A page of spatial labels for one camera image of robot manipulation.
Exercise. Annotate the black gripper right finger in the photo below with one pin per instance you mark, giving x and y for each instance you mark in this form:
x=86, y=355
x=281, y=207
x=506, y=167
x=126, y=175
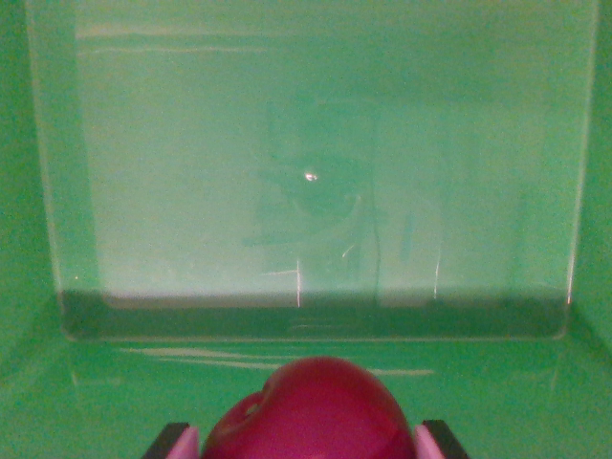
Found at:
x=439, y=442

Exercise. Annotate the dark red round fruit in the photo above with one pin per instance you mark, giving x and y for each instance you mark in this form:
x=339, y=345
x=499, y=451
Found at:
x=311, y=411

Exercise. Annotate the green plastic bin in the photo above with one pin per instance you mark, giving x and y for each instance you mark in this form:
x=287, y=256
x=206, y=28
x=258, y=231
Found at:
x=191, y=167

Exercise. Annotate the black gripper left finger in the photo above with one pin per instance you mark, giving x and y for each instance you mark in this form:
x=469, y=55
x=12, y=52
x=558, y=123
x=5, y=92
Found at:
x=175, y=443

